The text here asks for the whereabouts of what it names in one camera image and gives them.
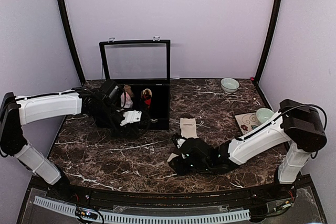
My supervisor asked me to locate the black table edge rail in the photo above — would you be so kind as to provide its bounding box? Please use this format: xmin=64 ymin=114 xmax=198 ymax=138
xmin=28 ymin=175 xmax=313 ymax=211

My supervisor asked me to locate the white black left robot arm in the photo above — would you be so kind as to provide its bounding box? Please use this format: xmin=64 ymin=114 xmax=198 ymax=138
xmin=1 ymin=80 xmax=151 ymax=201

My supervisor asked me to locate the pale green ceramic bowl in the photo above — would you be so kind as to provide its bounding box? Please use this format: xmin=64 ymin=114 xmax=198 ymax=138
xmin=221 ymin=78 xmax=240 ymax=94

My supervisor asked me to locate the white cup on coaster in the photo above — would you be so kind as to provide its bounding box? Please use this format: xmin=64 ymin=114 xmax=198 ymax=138
xmin=256 ymin=108 xmax=274 ymax=125

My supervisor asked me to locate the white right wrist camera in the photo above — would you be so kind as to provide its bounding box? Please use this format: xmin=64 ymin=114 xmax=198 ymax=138
xmin=171 ymin=134 xmax=186 ymax=149

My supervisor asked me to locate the white brown striped sock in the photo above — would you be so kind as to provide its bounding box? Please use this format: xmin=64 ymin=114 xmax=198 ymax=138
xmin=167 ymin=114 xmax=198 ymax=163

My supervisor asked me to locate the floral patterned coaster tile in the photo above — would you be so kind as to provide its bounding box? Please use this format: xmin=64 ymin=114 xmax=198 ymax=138
xmin=234 ymin=112 xmax=261 ymax=135

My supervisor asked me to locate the black right frame post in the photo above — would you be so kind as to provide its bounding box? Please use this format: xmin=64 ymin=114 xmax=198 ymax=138
xmin=254 ymin=0 xmax=281 ymax=86

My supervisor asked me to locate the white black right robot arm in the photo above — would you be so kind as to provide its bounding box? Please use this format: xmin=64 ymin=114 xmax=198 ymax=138
xmin=167 ymin=99 xmax=327 ymax=200

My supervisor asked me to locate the black frame post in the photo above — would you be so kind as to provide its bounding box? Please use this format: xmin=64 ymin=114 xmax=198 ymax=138
xmin=254 ymin=0 xmax=281 ymax=86
xmin=57 ymin=0 xmax=86 ymax=84

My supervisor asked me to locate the white slotted cable duct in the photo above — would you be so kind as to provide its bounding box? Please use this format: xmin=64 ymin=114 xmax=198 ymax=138
xmin=33 ymin=196 xmax=251 ymax=223

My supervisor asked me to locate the black glass-lid sock box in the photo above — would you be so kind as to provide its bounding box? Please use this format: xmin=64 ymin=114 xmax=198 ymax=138
xmin=99 ymin=37 xmax=171 ymax=130

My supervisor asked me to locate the pink white rolled sock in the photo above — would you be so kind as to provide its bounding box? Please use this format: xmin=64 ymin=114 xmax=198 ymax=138
xmin=120 ymin=92 xmax=133 ymax=109

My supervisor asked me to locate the black left frame post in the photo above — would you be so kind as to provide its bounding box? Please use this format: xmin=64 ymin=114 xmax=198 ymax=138
xmin=57 ymin=0 xmax=86 ymax=84

